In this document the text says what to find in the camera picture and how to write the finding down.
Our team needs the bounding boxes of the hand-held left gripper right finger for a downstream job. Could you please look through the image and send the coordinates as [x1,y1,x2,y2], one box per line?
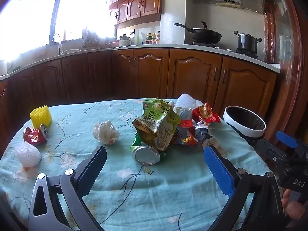
[203,146,284,231]

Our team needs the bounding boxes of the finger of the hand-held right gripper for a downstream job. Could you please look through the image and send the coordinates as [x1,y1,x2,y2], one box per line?
[256,138,293,171]
[276,131,308,159]

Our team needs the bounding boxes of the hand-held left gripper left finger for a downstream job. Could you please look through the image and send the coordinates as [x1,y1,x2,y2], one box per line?
[28,146,107,231]

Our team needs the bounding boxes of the white tissue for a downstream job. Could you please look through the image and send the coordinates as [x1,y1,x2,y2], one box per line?
[93,120,120,145]

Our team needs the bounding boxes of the white blue packet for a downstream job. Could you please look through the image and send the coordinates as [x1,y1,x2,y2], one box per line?
[194,123,215,148]

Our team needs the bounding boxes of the white rimmed black trash bin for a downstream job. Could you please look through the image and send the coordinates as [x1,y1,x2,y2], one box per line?
[223,106,266,148]

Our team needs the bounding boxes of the red orange wrapper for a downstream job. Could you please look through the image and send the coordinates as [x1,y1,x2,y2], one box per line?
[173,120,199,146]

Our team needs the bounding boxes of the green crinkled wrapper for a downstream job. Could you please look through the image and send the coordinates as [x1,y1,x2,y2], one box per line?
[130,132,145,152]

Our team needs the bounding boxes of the crushed silver can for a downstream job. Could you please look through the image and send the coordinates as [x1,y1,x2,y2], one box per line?
[132,142,161,166]

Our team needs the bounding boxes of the red orange snack packet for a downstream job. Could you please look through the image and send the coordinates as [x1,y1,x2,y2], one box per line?
[192,102,221,126]

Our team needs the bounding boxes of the crushed red soda can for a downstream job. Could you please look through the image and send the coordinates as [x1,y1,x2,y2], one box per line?
[23,124,49,146]

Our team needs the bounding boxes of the round white foam fruit net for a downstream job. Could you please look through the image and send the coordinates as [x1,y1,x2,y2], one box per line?
[15,141,41,168]

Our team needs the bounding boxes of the green gold drink pouch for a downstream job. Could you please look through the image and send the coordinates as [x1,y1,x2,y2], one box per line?
[133,112,181,151]

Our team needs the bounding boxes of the person's right hand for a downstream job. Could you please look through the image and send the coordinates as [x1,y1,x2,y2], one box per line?
[282,190,308,222]

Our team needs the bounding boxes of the floral teal tablecloth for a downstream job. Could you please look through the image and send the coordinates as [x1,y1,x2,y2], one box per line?
[0,98,273,231]

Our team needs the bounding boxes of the yellow foam fruit net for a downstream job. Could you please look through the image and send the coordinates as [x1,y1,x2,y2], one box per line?
[30,105,53,129]

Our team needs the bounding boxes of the cylindrical white foam fruit net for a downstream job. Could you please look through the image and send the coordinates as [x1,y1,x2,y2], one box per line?
[177,93,203,109]

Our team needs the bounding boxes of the wooden glass door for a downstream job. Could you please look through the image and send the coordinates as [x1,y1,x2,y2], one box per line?
[263,0,304,139]

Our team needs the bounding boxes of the wooden lower kitchen cabinets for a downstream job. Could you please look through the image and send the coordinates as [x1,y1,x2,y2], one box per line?
[0,48,278,118]

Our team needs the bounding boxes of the wooden kitchen cabinets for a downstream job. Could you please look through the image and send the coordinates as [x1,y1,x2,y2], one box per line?
[0,48,278,118]
[105,0,180,30]

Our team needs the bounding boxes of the steel cooking pot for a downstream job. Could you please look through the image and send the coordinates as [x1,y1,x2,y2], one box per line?
[233,30,262,53]

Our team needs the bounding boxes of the dish rack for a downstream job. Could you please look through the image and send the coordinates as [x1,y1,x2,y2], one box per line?
[82,28,100,49]

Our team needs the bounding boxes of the chrome faucet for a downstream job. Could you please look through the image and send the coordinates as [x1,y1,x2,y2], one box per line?
[52,34,62,55]

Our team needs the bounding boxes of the white rice cooker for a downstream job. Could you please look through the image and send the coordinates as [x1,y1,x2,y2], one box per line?
[119,34,132,47]

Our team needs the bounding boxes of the black wok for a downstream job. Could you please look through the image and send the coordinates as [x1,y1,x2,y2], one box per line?
[174,21,222,45]

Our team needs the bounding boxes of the white kettle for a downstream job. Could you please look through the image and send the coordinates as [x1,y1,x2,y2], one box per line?
[0,60,12,77]

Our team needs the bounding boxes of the white kitchen countertop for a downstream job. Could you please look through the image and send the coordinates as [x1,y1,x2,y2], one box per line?
[0,44,281,81]

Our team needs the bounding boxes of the kitchen window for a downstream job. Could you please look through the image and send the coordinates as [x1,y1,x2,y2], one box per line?
[0,0,116,62]

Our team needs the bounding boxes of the wooden upper kitchen cabinets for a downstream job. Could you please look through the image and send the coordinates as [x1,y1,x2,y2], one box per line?
[105,0,180,30]

